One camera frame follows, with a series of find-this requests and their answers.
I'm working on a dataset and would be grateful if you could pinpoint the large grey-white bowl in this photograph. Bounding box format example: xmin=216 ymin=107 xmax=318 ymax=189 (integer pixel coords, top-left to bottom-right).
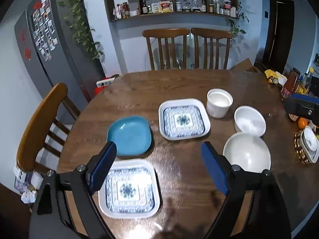
xmin=223 ymin=132 xmax=271 ymax=173

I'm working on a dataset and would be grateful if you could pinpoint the blue patterned square plate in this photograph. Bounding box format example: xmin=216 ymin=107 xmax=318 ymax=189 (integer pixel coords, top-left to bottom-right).
xmin=98 ymin=159 xmax=160 ymax=219
xmin=159 ymin=98 xmax=211 ymax=141

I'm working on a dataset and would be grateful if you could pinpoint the small white bowl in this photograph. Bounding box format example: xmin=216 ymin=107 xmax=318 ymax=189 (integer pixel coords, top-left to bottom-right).
xmin=234 ymin=106 xmax=267 ymax=137

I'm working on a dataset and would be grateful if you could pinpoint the white ramekin cup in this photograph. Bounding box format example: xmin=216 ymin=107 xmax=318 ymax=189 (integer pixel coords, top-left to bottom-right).
xmin=206 ymin=88 xmax=234 ymax=119

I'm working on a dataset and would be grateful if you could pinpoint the orange fruit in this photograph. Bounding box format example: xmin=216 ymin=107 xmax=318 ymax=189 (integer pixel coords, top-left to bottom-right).
xmin=297 ymin=117 xmax=308 ymax=130

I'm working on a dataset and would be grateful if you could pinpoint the yellow snack bag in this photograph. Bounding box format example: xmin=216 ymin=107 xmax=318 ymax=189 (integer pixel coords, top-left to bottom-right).
xmin=264 ymin=69 xmax=287 ymax=87

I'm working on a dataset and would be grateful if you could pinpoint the yellow cap oil bottle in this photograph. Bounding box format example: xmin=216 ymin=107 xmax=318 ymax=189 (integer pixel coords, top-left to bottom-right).
xmin=297 ymin=67 xmax=314 ymax=95

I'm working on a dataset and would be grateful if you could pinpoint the dark wooden door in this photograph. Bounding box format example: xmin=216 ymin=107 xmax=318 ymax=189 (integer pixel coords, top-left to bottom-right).
xmin=255 ymin=0 xmax=295 ymax=73

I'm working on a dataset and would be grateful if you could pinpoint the wooden chair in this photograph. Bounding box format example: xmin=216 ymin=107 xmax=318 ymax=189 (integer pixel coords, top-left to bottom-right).
xmin=191 ymin=27 xmax=232 ymax=70
xmin=16 ymin=83 xmax=81 ymax=174
xmin=142 ymin=27 xmax=190 ymax=71

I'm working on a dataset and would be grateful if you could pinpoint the right green vine plant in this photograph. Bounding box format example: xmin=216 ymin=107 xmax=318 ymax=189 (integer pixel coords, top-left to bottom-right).
xmin=229 ymin=0 xmax=249 ymax=40

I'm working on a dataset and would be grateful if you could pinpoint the back right wooden chair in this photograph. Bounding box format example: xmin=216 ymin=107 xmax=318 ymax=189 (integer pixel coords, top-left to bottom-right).
xmin=191 ymin=27 xmax=232 ymax=70

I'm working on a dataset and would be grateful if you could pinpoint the grey refrigerator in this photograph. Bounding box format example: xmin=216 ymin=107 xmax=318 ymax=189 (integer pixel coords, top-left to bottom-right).
xmin=15 ymin=0 xmax=104 ymax=107

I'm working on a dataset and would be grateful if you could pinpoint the back left wooden chair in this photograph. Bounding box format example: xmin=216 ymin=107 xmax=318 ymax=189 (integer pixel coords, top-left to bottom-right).
xmin=142 ymin=27 xmax=190 ymax=71

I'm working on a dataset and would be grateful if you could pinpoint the hanging green vine plant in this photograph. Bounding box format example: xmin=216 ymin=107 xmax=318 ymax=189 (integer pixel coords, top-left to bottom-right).
xmin=58 ymin=0 xmax=104 ymax=60

